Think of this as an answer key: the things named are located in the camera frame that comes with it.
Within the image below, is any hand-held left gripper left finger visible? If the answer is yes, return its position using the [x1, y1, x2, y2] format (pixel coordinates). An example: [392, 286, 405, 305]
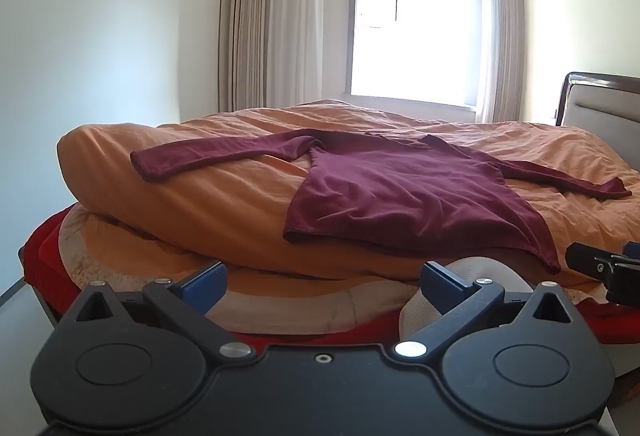
[75, 260, 255, 362]

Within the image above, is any padded headboard with wooden frame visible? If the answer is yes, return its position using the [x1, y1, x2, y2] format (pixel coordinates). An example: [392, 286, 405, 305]
[554, 71, 640, 167]

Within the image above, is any red bed sheet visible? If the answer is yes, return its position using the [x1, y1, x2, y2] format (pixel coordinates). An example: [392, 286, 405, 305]
[22, 210, 640, 348]

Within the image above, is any narrow beige curtain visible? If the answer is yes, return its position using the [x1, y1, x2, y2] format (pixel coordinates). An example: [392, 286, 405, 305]
[474, 0, 527, 124]

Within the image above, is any orange duvet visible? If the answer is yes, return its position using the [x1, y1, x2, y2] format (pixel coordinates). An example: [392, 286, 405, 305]
[56, 99, 640, 288]

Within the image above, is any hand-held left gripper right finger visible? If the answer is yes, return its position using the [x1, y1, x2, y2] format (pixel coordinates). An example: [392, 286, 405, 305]
[394, 260, 574, 361]

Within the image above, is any maroon long-sleeve shirt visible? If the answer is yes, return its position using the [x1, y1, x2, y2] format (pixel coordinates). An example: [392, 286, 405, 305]
[130, 128, 633, 275]

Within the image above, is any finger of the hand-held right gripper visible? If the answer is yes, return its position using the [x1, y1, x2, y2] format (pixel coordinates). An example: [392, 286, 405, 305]
[566, 241, 615, 278]

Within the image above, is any beige patterned blanket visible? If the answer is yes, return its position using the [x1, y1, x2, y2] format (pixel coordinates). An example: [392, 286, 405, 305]
[59, 205, 418, 336]

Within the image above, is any white pillow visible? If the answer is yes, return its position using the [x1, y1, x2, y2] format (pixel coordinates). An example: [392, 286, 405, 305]
[399, 255, 537, 343]

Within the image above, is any wide beige curtain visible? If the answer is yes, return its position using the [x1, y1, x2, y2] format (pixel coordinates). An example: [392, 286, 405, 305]
[217, 0, 359, 113]

